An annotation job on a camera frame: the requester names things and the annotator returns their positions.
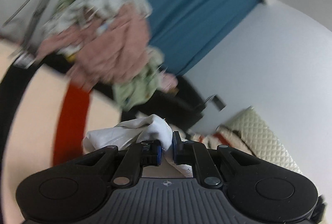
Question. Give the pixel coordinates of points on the silver tripod stand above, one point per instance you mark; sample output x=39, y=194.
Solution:
x=39, y=5

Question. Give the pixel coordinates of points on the pink fluffy blanket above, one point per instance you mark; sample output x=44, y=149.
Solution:
x=104, y=51

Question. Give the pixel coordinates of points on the small pink cloth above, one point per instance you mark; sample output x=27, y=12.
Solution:
x=167, y=81

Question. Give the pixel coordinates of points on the black wall socket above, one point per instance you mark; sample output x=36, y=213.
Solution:
x=216, y=101

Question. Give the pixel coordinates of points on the cream white crumpled garment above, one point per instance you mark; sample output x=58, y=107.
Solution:
x=70, y=12

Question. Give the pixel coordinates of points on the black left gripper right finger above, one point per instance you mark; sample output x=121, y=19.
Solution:
x=197, y=156

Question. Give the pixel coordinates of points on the light green patterned garment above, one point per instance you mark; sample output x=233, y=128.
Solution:
x=140, y=88

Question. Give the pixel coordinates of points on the white t-shirt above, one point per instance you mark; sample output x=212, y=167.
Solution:
x=134, y=131

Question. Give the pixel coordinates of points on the cream quilted pillow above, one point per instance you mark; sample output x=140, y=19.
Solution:
x=257, y=136

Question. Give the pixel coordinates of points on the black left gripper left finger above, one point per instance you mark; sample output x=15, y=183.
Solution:
x=138, y=156

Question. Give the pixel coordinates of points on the striped cream red black blanket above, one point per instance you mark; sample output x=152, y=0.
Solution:
x=29, y=148

